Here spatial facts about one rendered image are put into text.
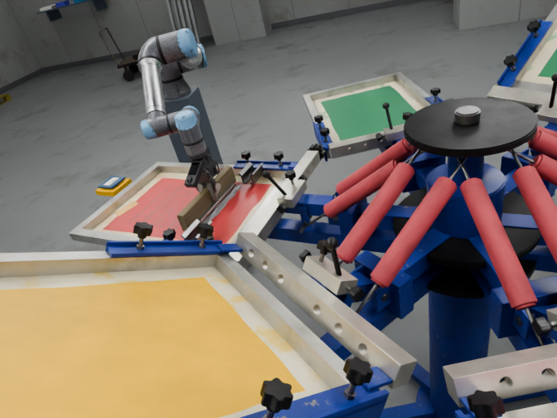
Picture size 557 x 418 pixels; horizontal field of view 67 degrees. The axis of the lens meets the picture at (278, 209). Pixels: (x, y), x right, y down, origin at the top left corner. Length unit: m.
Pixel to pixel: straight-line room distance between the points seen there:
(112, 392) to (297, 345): 0.35
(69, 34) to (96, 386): 11.98
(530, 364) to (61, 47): 12.49
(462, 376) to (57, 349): 0.65
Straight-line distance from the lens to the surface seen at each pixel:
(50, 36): 12.85
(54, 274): 0.99
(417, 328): 2.34
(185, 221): 1.55
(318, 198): 1.43
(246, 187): 1.77
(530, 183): 1.09
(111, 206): 1.97
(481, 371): 0.79
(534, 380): 0.83
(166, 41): 1.89
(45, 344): 0.79
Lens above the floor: 1.82
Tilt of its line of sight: 33 degrees down
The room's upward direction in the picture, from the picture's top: 14 degrees counter-clockwise
